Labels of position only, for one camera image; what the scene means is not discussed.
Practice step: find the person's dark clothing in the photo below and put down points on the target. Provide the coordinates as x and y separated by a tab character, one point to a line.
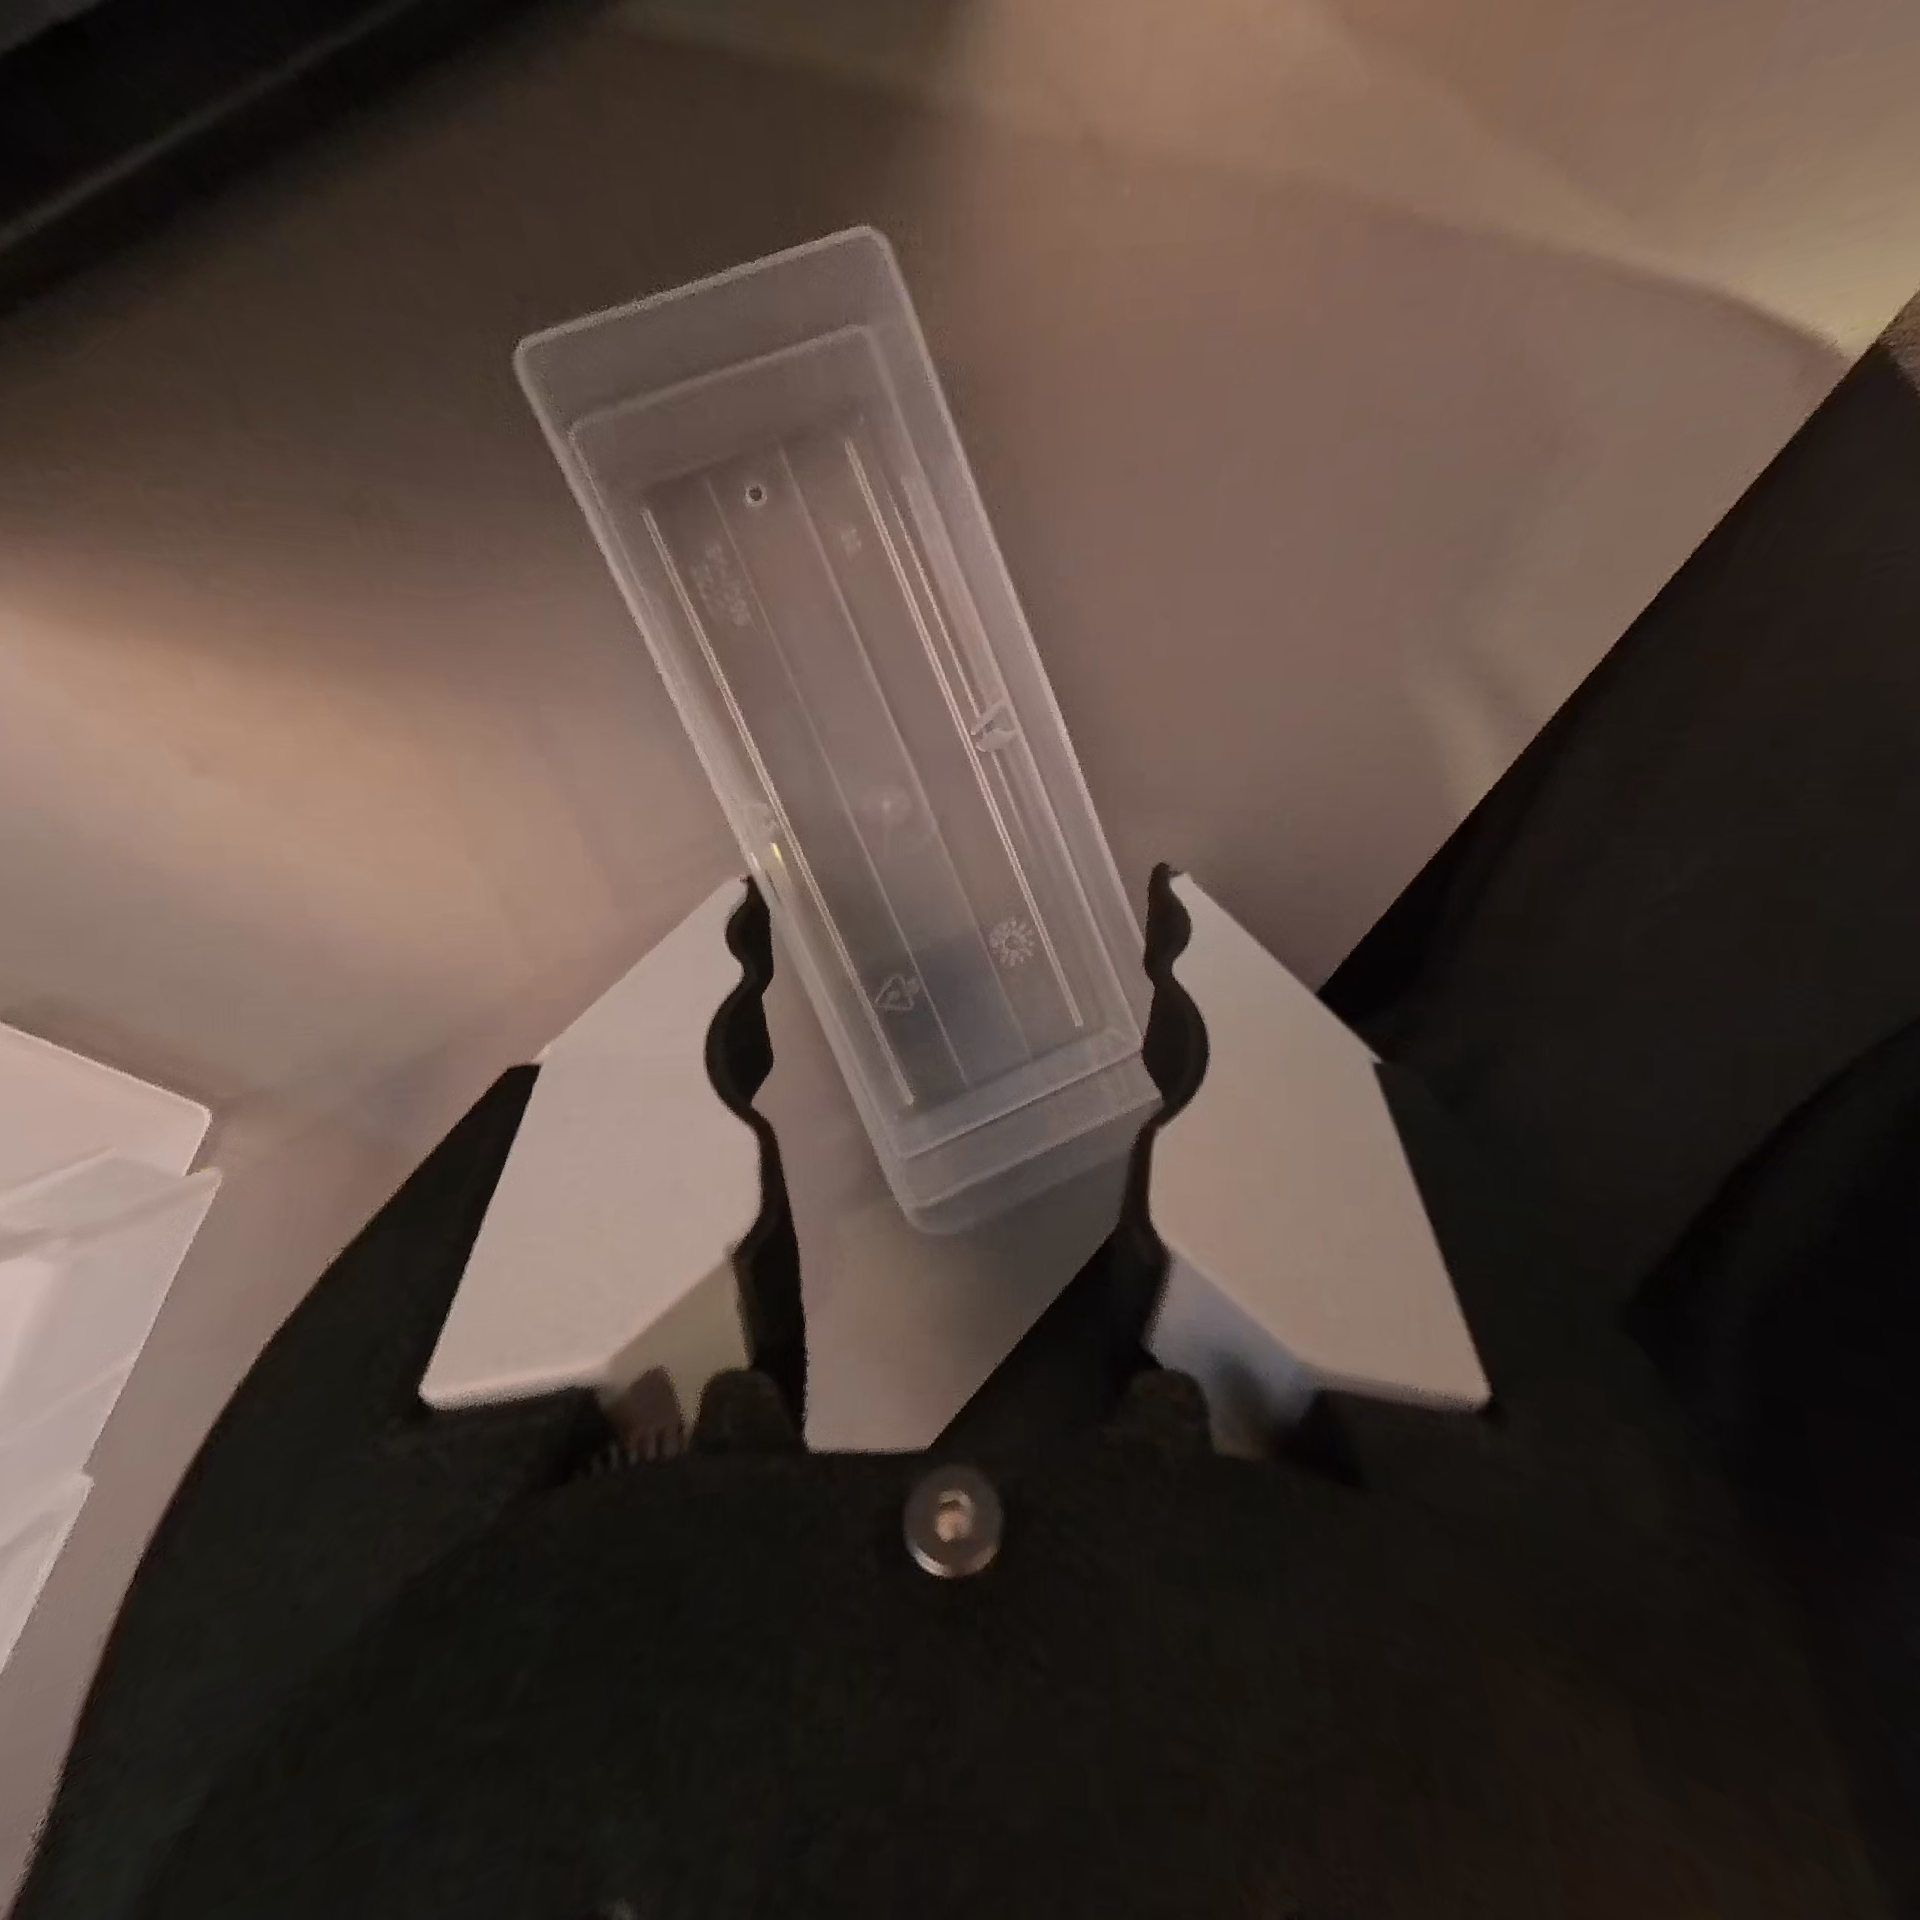
1651	901

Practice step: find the clear plastic drawer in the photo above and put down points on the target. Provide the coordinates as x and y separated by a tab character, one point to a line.
854	720

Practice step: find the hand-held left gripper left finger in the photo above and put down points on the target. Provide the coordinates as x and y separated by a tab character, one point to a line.
615	1170

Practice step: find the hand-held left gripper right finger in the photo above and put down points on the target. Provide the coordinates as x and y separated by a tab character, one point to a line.
1291	1184

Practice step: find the large clear plastic bin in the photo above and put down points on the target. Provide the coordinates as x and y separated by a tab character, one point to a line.
74	1274

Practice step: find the black drawer cabinet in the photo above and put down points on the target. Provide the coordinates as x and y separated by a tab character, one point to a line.
90	90

